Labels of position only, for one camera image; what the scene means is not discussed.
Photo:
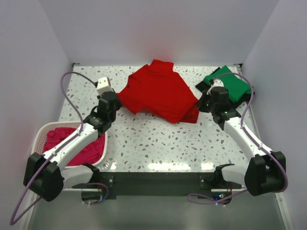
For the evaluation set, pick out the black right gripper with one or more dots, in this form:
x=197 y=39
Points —
x=200 y=103

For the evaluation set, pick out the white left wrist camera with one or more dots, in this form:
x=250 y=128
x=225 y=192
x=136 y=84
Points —
x=103 y=85

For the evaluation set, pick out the folded green t shirt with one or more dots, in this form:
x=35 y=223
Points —
x=227 y=82

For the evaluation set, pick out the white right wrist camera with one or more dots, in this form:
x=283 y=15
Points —
x=216 y=83

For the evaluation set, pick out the red t shirt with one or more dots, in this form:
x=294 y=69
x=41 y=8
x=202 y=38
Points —
x=158 y=89

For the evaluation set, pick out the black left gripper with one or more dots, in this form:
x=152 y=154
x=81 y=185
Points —
x=118 y=105

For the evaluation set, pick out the magenta t shirt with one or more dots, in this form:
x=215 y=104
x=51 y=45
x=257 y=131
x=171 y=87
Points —
x=91 y=154

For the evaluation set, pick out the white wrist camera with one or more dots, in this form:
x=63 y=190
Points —
x=216 y=83
x=103 y=85

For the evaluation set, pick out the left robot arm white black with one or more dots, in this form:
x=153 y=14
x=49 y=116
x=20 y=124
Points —
x=47 y=175

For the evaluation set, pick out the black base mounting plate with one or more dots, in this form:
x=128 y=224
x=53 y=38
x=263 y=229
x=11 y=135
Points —
x=163 y=184

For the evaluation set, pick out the white perforated laundry basket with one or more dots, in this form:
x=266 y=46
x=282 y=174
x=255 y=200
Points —
x=43 y=134

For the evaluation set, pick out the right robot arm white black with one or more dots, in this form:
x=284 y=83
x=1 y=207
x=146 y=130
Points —
x=266 y=170

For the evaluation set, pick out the folded black t shirt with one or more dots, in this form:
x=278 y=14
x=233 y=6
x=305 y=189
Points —
x=239 y=101

